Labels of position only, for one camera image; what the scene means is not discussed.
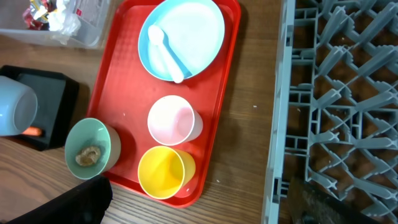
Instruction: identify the orange carrot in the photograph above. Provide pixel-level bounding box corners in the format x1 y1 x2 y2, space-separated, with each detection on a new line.
22 127 43 136

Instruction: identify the green bowl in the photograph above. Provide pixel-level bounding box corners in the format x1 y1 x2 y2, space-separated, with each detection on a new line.
65 118 121 180

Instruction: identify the grey dishwasher rack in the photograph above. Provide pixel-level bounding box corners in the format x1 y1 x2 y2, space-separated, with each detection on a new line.
261 1 397 223

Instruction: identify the yellow clear candy wrapper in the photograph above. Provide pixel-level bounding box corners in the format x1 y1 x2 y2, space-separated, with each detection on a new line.
30 0 50 22

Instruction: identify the red plastic tray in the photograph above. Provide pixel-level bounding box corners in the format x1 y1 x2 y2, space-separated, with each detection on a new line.
87 0 241 208

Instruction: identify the white plastic spoon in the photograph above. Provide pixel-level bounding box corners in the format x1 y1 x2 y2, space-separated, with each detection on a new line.
148 25 184 83

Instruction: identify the brown food scrap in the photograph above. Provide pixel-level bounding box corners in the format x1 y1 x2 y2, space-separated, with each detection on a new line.
75 146 101 167

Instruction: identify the clear plastic waste bin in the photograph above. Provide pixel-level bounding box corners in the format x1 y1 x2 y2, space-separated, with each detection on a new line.
1 0 111 49

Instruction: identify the black food waste tray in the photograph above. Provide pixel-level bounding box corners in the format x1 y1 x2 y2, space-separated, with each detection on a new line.
1 65 80 151

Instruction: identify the pink plastic cup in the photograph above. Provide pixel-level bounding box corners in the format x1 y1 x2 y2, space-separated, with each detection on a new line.
147 95 203 146

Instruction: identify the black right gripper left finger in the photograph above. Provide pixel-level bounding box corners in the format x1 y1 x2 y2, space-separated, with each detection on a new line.
8 175 113 224

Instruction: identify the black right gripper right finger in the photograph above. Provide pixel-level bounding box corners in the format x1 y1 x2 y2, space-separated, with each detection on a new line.
287 177 378 224

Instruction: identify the white tissue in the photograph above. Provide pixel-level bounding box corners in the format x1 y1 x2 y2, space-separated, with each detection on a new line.
48 0 81 45

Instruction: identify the red snack wrapper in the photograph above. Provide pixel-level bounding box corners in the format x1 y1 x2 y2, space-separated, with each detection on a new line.
22 0 52 30

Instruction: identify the light blue plate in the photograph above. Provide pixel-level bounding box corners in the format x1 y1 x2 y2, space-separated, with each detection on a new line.
137 0 226 82

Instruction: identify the light blue bowl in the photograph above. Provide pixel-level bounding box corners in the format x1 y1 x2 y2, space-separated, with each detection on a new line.
1 76 38 136

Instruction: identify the yellow plastic cup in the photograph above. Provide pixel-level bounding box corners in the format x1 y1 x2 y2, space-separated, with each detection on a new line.
137 146 196 200

